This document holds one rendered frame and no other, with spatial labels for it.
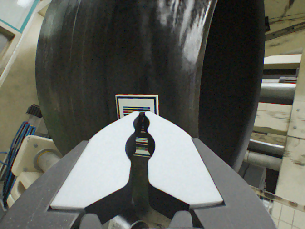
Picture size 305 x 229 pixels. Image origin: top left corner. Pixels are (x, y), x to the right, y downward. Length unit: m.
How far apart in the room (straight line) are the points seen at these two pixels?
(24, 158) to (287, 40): 0.94
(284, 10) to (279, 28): 0.06
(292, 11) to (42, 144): 0.93
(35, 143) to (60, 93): 0.28
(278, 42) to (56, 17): 0.76
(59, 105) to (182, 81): 0.17
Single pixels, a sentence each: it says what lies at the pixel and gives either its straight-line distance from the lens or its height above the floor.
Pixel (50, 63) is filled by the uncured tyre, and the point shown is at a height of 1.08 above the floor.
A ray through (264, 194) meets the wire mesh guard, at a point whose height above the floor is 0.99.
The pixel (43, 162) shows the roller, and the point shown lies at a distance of 0.49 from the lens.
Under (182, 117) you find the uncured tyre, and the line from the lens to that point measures 0.18.
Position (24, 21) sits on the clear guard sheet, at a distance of 0.93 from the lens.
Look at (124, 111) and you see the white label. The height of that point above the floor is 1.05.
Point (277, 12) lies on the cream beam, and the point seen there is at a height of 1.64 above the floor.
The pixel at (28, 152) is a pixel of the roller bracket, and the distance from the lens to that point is 0.52.
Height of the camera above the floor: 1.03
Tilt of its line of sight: 9 degrees up
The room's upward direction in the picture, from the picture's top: 19 degrees clockwise
